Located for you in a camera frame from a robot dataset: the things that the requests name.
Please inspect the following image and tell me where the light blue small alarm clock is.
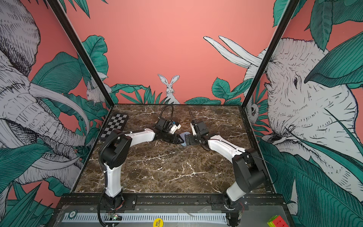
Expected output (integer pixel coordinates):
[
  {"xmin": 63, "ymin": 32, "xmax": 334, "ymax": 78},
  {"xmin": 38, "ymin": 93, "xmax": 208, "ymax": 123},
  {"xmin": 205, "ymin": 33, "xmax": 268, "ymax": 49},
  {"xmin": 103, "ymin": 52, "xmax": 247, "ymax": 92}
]
[{"xmin": 180, "ymin": 131, "xmax": 190, "ymax": 147}]

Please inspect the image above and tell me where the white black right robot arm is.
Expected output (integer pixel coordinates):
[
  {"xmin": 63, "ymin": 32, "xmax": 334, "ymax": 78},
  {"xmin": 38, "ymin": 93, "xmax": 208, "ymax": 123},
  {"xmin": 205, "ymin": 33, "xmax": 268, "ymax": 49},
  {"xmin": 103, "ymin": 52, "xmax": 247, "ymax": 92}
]
[{"xmin": 185, "ymin": 120, "xmax": 268, "ymax": 211}]

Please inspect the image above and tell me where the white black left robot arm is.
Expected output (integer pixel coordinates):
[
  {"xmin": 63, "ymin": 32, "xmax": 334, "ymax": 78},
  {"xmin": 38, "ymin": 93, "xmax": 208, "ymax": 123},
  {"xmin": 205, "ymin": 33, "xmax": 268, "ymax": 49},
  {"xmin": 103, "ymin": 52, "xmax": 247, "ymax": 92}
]
[{"xmin": 98, "ymin": 117, "xmax": 184, "ymax": 210}]

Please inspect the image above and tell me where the black white chessboard box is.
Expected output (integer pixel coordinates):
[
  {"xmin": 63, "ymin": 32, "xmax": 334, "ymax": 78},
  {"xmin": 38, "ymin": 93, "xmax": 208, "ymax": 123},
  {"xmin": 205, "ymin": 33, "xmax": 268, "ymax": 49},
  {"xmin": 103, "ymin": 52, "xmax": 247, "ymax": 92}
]
[{"xmin": 99, "ymin": 113, "xmax": 129, "ymax": 141}]

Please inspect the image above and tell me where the yellow round sticker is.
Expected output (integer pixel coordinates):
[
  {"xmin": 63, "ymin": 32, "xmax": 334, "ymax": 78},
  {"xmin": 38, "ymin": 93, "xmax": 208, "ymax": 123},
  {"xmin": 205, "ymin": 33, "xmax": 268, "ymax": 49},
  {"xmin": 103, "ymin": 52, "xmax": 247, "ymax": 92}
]
[{"xmin": 153, "ymin": 218, "xmax": 164, "ymax": 227}]

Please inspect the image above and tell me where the colourful puzzle cube on ledge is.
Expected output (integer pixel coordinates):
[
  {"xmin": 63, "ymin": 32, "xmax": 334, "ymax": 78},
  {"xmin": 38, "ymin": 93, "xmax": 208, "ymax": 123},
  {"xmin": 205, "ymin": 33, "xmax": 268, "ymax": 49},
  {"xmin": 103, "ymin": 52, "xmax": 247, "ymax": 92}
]
[{"xmin": 267, "ymin": 215, "xmax": 289, "ymax": 227}]

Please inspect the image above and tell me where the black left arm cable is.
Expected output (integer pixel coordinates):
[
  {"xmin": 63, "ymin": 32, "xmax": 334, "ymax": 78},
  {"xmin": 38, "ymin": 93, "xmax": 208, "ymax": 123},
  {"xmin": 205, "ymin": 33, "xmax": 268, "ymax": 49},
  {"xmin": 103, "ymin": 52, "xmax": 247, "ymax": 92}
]
[{"xmin": 97, "ymin": 129, "xmax": 145, "ymax": 225}]

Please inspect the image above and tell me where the white perforated rail strip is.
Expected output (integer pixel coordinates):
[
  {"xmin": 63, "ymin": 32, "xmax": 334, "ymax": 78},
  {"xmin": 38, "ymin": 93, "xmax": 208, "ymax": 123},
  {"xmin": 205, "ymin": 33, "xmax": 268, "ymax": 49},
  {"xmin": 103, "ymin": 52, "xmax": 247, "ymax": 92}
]
[{"xmin": 62, "ymin": 213, "xmax": 227, "ymax": 224}]

